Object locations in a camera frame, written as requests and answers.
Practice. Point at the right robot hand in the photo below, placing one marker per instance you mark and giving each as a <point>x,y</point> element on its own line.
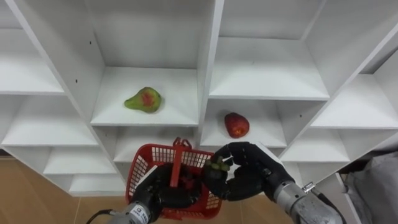
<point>248,183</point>

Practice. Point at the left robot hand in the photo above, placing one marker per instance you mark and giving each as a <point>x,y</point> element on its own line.
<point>155,189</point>

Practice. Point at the red plastic basket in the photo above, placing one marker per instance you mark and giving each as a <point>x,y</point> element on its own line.
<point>141,161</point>

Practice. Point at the green pear soft toy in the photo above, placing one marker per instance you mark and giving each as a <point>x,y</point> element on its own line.
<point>144,100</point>

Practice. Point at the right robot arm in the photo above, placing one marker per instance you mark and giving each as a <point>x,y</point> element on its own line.
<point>308,208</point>

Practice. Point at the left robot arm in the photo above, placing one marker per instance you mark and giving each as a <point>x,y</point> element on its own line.
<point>132,215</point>

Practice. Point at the red fruit soft toy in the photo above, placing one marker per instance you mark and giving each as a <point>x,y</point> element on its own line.
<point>237,125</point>

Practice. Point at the white shelf unit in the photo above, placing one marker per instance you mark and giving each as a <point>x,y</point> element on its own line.
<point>264,71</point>

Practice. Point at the grey bed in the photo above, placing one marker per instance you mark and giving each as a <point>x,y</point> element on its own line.
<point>376,186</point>

